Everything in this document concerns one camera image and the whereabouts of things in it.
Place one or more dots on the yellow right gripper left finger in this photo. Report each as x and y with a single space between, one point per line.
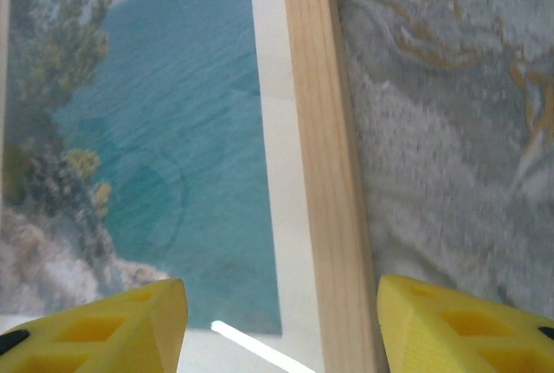
143 347

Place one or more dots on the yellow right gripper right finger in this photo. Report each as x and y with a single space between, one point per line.
415 338

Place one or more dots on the light wooden picture frame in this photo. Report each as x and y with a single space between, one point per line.
324 152

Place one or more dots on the white mat board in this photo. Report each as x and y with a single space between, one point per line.
281 174

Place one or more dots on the sea landscape photo print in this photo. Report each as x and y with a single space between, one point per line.
173 109

